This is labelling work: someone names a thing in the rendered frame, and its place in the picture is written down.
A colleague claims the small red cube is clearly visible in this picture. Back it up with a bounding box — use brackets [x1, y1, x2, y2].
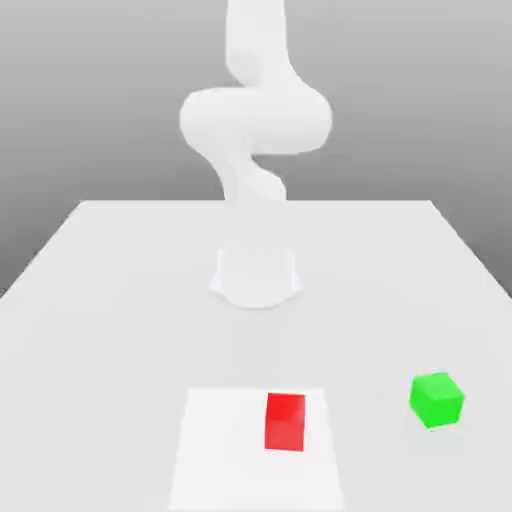
[264, 392, 307, 453]

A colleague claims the small green cube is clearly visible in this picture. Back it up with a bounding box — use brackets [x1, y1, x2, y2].
[408, 371, 466, 430]

